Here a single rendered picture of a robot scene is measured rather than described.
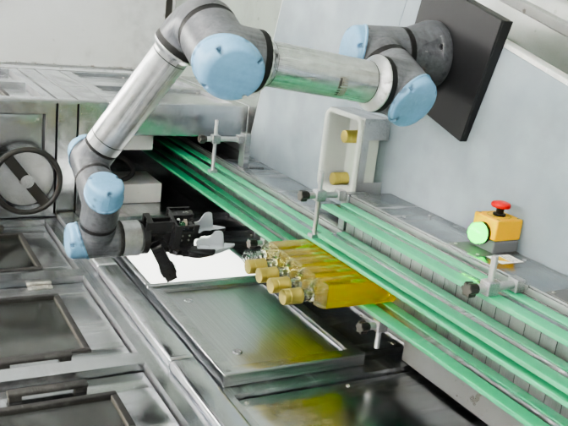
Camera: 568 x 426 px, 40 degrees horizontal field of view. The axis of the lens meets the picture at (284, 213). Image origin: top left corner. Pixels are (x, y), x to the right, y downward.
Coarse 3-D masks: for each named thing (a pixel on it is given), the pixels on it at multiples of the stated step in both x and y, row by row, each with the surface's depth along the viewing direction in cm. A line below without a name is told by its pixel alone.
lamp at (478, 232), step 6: (474, 222) 156; (480, 222) 156; (468, 228) 157; (474, 228) 155; (480, 228) 155; (486, 228) 155; (468, 234) 157; (474, 234) 155; (480, 234) 155; (486, 234) 155; (474, 240) 156; (480, 240) 155; (486, 240) 156
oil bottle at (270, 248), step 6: (288, 240) 190; (294, 240) 191; (300, 240) 191; (306, 240) 192; (264, 246) 186; (270, 246) 185; (276, 246) 185; (282, 246) 185; (288, 246) 186; (294, 246) 186; (300, 246) 187; (306, 246) 188; (312, 246) 188; (318, 246) 189; (270, 252) 184; (270, 258) 184
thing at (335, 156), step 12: (336, 108) 202; (336, 120) 207; (348, 120) 208; (360, 120) 192; (324, 132) 207; (336, 132) 208; (360, 132) 192; (324, 144) 207; (336, 144) 209; (348, 144) 209; (360, 144) 193; (324, 156) 208; (336, 156) 210; (348, 156) 209; (324, 168) 209; (336, 168) 211; (348, 168) 210; (324, 180) 210
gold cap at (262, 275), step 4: (260, 268) 172; (264, 268) 172; (268, 268) 173; (272, 268) 173; (276, 268) 173; (256, 272) 173; (260, 272) 171; (264, 272) 171; (268, 272) 172; (272, 272) 172; (276, 272) 173; (256, 276) 173; (260, 276) 171; (264, 276) 171; (268, 276) 172; (272, 276) 172; (276, 276) 173; (256, 280) 173; (260, 280) 172; (264, 280) 172
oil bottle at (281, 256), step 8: (296, 248) 185; (304, 248) 185; (312, 248) 186; (320, 248) 187; (272, 256) 182; (280, 256) 179; (288, 256) 179; (296, 256) 180; (304, 256) 181; (280, 264) 179
